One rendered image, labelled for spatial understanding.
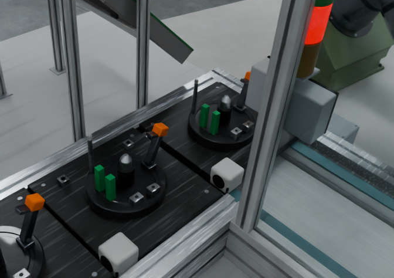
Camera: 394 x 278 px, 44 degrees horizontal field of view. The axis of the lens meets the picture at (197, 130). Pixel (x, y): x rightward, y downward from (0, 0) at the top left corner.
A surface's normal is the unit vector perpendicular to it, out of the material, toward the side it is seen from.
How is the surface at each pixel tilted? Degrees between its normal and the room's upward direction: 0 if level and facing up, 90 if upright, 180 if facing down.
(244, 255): 90
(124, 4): 90
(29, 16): 0
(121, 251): 0
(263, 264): 90
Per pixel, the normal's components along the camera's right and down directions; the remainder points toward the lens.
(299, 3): -0.69, 0.42
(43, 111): 0.08, -0.76
